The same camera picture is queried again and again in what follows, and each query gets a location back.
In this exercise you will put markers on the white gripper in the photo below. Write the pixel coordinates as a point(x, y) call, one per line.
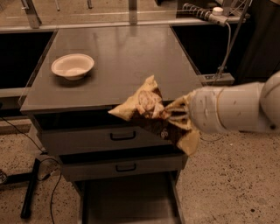
point(206, 109)

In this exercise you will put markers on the brown chip bag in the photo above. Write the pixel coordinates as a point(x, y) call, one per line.
point(146, 109)

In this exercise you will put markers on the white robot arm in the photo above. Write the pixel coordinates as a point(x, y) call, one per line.
point(253, 107)

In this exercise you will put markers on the grey drawer cabinet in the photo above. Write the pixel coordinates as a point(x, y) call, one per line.
point(124, 57)

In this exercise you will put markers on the top grey drawer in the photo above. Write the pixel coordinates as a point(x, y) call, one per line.
point(97, 138)

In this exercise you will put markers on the grey drawer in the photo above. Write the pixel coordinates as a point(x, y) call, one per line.
point(97, 138)
point(124, 167)

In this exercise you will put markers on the bottom open drawer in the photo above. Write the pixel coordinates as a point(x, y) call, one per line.
point(141, 199)

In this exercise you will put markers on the middle grey drawer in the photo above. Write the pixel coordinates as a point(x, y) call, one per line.
point(124, 167)

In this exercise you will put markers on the dark cabinet on right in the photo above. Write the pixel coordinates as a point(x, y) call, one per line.
point(261, 58)

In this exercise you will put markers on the white power strip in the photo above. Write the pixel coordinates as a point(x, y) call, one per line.
point(214, 16)

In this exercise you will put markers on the white paper bowl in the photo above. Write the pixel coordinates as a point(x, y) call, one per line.
point(73, 67)

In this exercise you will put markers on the black floor stand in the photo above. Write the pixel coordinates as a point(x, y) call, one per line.
point(31, 179)

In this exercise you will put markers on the metal bracket post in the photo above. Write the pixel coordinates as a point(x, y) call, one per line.
point(31, 13)

